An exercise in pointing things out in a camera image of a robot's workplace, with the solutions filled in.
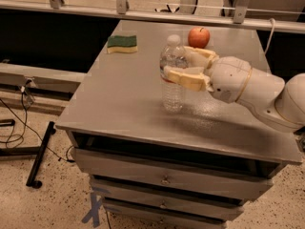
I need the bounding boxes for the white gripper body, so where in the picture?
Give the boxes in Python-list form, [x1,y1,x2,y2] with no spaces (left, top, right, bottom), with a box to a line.
[205,56,252,103]

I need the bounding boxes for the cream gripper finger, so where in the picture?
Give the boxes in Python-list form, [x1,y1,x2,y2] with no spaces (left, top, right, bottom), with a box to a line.
[164,66,213,92]
[184,46,219,69]

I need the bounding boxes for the clear plastic water bottle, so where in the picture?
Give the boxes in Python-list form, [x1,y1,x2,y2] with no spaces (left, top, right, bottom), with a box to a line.
[160,34,188,113]

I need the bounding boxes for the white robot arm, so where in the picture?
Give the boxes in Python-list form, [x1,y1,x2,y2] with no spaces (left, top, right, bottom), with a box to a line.
[163,47,305,133]

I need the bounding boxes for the red apple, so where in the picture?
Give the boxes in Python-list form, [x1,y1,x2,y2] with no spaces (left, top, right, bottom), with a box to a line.
[188,27,210,49]

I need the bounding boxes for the green yellow sponge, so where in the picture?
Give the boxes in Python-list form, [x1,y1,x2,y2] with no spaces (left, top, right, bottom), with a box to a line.
[107,35,137,53]

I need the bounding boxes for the grey drawer cabinet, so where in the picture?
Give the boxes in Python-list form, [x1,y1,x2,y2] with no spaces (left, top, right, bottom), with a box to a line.
[55,19,304,229]

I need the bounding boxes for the top grey drawer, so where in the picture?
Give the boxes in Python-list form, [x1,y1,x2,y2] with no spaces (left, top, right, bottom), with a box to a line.
[71,148,273,200]

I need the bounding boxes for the grey drawer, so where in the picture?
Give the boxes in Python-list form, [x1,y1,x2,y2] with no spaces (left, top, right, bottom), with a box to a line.
[90,177,244,220]
[71,148,273,200]
[102,198,227,229]

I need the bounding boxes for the middle grey drawer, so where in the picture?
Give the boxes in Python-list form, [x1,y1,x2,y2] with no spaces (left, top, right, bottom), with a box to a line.
[90,177,244,220]

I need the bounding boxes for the grey side bench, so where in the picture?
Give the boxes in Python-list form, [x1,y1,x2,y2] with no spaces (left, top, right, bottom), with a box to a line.
[0,63,86,108]

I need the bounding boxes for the blue tape cross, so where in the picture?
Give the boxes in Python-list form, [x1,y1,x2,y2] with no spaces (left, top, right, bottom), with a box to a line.
[81,188,104,228]

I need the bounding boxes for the bottom grey drawer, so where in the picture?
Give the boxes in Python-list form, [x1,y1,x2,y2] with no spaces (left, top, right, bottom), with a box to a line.
[102,198,227,229]

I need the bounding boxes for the black metal floor stand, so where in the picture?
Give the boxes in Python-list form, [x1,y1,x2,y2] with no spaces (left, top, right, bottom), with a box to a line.
[0,121,55,189]

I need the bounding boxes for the grey metal railing frame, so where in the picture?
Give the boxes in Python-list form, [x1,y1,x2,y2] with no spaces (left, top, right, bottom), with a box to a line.
[0,0,305,34]

